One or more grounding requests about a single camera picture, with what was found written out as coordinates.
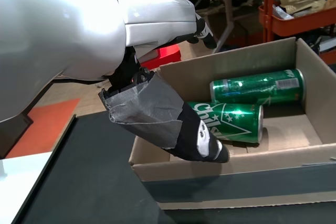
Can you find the white side table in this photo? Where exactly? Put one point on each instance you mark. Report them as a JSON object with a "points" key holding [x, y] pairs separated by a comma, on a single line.
{"points": [[18, 182]]}

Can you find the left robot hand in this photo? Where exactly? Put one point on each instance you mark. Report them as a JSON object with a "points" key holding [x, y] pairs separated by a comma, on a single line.
{"points": [[65, 30]]}

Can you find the orange utility cart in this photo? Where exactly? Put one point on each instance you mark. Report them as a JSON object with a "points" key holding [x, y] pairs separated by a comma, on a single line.
{"points": [[288, 24]]}

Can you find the red plastic box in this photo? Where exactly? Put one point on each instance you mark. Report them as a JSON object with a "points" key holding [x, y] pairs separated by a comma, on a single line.
{"points": [[168, 56]]}

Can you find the open cardboard box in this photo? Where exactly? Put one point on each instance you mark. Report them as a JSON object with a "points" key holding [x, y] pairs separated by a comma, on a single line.
{"points": [[236, 182]]}

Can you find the green soda can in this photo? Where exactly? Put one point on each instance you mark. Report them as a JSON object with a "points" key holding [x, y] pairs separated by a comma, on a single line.
{"points": [[236, 121], [257, 86]]}

